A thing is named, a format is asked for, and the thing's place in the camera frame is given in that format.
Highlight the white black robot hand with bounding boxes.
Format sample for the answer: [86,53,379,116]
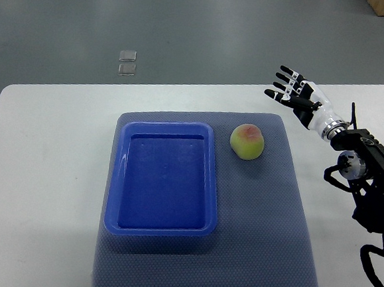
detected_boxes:
[265,66,348,142]

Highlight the green red peach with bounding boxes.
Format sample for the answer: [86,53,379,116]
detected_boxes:
[229,124,265,160]

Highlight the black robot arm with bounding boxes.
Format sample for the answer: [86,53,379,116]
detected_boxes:
[324,103,384,287]

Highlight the upper metal floor plate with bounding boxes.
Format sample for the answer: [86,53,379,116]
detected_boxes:
[119,50,137,62]

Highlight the metal floor plate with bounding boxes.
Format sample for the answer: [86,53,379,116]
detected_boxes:
[117,62,136,76]
[119,50,137,62]

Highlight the lower metal floor plate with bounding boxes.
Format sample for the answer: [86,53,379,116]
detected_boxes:
[117,62,136,76]

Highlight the blue-grey textured mat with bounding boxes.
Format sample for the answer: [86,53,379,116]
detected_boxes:
[92,111,318,287]

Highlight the blue plastic tray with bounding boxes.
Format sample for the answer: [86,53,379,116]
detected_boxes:
[103,121,218,238]

